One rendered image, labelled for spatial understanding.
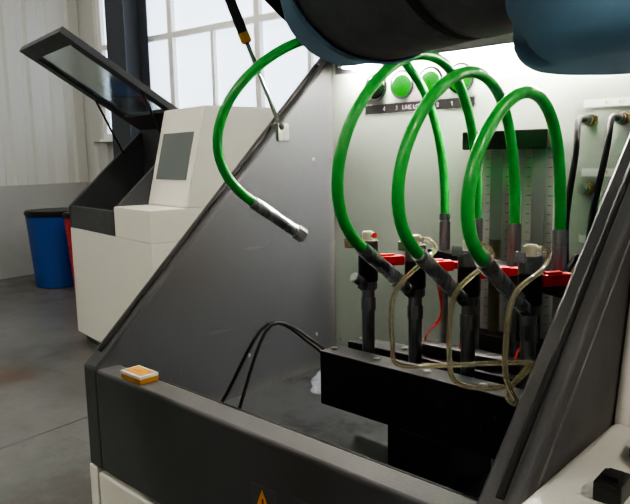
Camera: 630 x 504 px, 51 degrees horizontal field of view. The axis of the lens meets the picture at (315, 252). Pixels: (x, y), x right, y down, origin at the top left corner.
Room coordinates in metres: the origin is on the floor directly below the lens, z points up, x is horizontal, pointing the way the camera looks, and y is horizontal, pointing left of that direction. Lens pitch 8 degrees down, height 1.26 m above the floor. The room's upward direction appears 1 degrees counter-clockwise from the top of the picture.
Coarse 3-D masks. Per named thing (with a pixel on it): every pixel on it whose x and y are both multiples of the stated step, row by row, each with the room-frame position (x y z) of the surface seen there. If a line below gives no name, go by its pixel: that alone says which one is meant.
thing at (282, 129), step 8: (232, 0) 1.15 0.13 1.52; (232, 8) 1.16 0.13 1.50; (232, 16) 1.16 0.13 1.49; (240, 16) 1.16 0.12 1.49; (240, 24) 1.16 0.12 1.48; (240, 32) 1.17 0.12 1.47; (248, 32) 1.17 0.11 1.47; (240, 40) 1.18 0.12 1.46; (248, 40) 1.17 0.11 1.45; (248, 48) 1.18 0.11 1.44; (264, 88) 1.20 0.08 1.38; (272, 104) 1.21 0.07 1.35; (272, 112) 1.21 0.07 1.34; (272, 128) 1.23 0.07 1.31; (280, 128) 1.22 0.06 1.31; (288, 128) 1.23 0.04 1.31; (280, 136) 1.22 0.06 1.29; (288, 136) 1.23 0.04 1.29
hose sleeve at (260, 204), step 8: (256, 200) 0.92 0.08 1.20; (256, 208) 0.92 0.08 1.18; (264, 208) 0.92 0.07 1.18; (272, 208) 0.93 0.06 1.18; (264, 216) 0.93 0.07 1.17; (272, 216) 0.93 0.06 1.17; (280, 216) 0.93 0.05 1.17; (280, 224) 0.93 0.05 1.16; (288, 224) 0.93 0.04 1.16; (296, 224) 0.94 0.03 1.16; (288, 232) 0.94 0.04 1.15; (296, 232) 0.94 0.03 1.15
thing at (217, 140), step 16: (288, 48) 0.94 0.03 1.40; (256, 64) 0.92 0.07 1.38; (240, 80) 0.91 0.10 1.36; (416, 80) 1.03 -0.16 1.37; (224, 112) 0.90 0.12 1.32; (432, 112) 1.04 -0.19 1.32; (432, 128) 1.05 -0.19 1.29; (224, 160) 0.90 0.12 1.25; (224, 176) 0.90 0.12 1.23; (240, 192) 0.91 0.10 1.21; (448, 192) 1.05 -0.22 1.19; (448, 208) 1.05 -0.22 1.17
